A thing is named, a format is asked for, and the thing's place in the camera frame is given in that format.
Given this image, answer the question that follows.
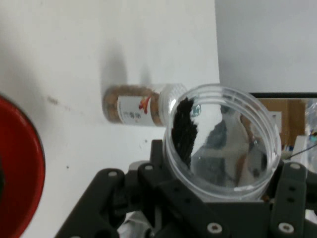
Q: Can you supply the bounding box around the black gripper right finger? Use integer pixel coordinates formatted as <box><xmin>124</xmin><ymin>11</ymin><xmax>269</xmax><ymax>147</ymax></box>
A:
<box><xmin>268</xmin><ymin>161</ymin><xmax>317</xmax><ymax>238</ymax></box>

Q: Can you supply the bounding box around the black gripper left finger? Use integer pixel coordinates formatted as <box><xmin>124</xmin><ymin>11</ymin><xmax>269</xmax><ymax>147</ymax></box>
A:
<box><xmin>55</xmin><ymin>139</ymin><xmax>231</xmax><ymax>238</ymax></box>

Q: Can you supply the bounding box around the clear jar with black seeds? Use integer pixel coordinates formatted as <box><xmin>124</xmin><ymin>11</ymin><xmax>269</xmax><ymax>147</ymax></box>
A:
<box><xmin>163</xmin><ymin>83</ymin><xmax>283</xmax><ymax>202</ymax></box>

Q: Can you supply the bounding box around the brown cardboard box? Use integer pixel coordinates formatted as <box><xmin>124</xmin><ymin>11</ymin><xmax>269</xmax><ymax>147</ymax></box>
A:
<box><xmin>257</xmin><ymin>98</ymin><xmax>307</xmax><ymax>147</ymax></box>

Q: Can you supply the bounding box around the red bowl with black rim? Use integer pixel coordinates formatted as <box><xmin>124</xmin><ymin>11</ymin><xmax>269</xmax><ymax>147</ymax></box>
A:
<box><xmin>0</xmin><ymin>93</ymin><xmax>47</xmax><ymax>238</ymax></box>

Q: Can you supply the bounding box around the nut jar with white lid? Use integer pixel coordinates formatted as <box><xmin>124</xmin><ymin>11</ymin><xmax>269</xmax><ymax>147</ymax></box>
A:
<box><xmin>102</xmin><ymin>83</ymin><xmax>187</xmax><ymax>127</ymax></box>

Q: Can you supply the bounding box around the black horizontal bar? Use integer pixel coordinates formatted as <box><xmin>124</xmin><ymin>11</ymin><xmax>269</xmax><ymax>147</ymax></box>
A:
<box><xmin>249</xmin><ymin>92</ymin><xmax>317</xmax><ymax>99</ymax></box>

